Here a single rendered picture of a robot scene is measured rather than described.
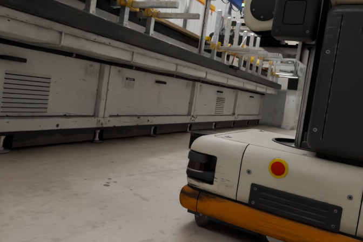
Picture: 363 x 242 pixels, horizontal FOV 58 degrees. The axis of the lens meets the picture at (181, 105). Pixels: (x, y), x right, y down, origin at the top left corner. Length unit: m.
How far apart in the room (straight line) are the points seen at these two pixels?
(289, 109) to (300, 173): 4.65
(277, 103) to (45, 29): 4.65
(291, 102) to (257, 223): 4.65
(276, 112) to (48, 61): 4.43
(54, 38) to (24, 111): 0.42
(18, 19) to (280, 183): 1.12
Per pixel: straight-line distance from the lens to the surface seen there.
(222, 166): 0.96
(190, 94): 3.13
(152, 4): 1.82
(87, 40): 1.69
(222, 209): 0.98
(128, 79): 2.31
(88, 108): 2.06
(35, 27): 1.50
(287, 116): 5.54
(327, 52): 0.94
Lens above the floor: 0.41
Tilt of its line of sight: 3 degrees down
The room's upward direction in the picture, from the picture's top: 8 degrees clockwise
